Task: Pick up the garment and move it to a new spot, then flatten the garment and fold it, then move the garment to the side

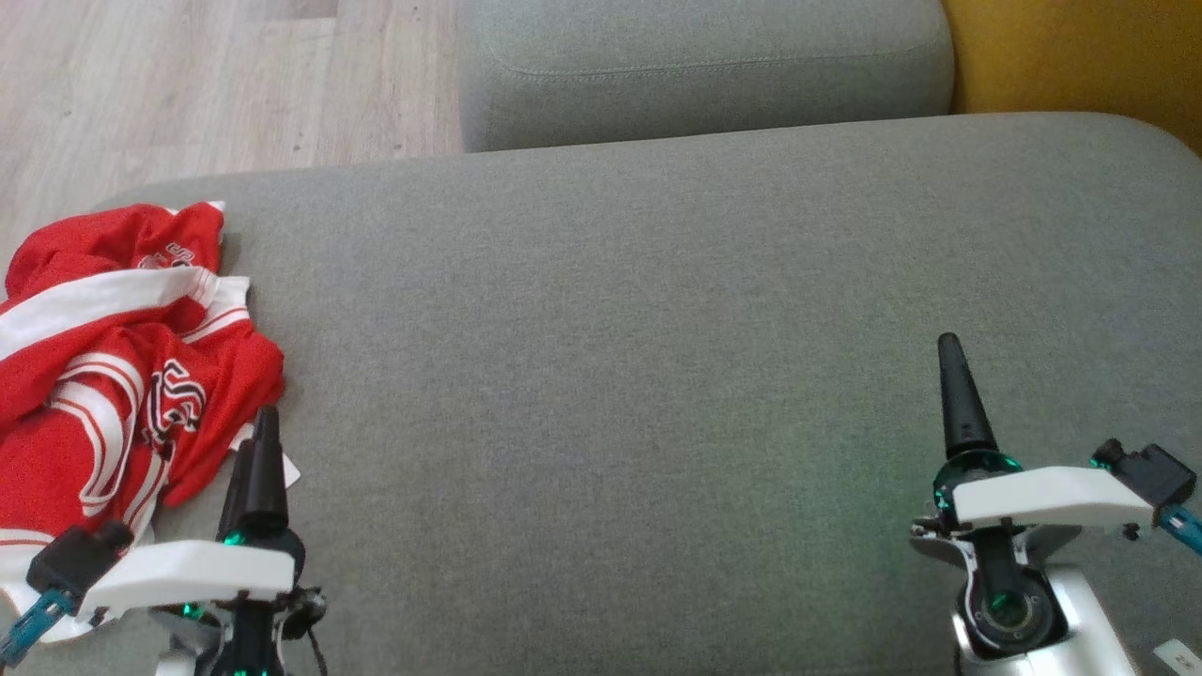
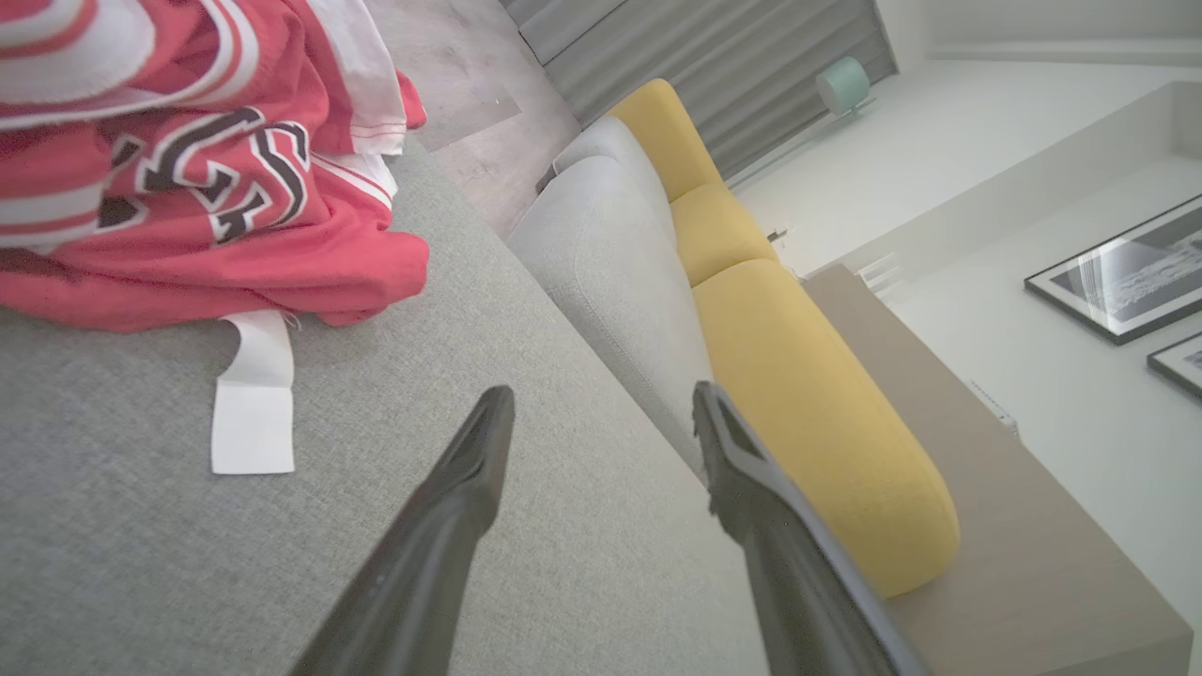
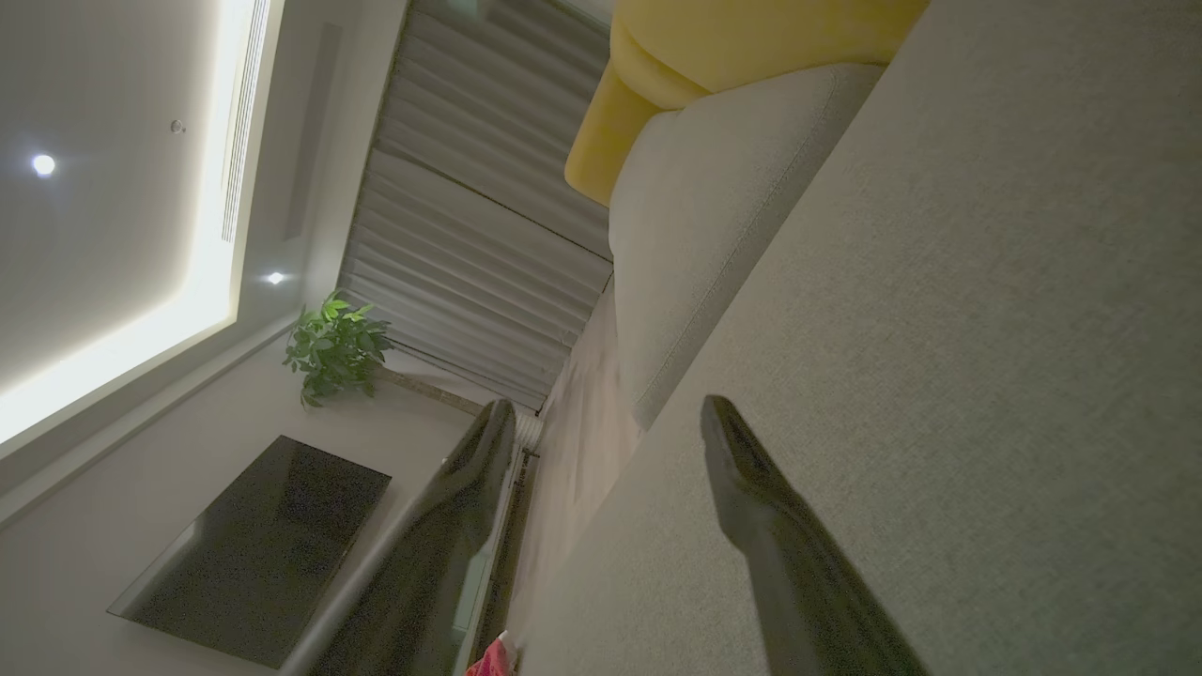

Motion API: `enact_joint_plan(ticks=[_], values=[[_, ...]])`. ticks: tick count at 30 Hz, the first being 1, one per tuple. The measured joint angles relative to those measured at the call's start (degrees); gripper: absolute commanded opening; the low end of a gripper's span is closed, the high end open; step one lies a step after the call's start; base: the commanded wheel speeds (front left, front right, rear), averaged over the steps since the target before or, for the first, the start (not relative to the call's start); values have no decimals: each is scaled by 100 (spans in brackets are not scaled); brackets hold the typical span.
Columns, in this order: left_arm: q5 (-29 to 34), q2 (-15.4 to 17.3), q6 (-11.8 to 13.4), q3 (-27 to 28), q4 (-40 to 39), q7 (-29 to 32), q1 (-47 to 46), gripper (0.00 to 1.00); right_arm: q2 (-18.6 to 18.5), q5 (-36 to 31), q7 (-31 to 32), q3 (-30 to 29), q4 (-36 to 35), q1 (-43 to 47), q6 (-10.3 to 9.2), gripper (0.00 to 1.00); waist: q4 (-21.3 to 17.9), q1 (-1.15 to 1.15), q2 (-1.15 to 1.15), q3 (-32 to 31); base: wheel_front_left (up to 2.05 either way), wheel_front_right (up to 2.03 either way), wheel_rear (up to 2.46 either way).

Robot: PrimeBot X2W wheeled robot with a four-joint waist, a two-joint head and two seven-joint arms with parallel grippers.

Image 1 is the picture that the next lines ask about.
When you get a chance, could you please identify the yellow cushion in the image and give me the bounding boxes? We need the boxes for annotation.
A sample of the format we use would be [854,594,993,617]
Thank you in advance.
[942,0,1202,156]

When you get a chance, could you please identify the large grey sofa seat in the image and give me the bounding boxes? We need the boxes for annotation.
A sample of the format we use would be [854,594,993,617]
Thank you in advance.
[0,113,1202,676]

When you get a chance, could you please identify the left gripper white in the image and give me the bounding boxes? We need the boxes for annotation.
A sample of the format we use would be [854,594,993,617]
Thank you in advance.
[80,406,307,617]

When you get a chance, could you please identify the red Bulls basketball jersey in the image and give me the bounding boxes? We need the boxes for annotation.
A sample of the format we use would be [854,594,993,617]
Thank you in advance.
[0,319,301,645]

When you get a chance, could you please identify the left cable with blue plug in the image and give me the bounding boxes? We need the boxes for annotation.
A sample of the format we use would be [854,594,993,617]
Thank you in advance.
[0,586,71,663]

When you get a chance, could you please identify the red shorts with white stripe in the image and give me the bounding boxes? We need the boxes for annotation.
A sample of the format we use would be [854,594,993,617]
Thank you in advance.
[0,200,252,376]

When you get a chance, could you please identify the grey sofa back cushion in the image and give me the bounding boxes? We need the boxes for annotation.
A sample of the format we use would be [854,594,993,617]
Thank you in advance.
[456,0,956,153]

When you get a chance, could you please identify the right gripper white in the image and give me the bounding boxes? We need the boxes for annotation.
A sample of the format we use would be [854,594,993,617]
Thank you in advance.
[932,332,1154,531]

